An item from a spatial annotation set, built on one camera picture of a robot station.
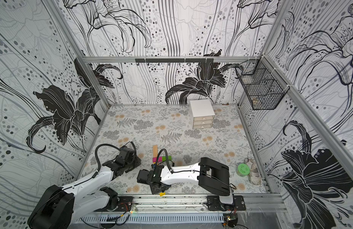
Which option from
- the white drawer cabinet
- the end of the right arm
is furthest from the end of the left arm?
the white drawer cabinet

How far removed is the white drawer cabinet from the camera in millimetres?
975

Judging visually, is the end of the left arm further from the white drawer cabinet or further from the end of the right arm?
the white drawer cabinet
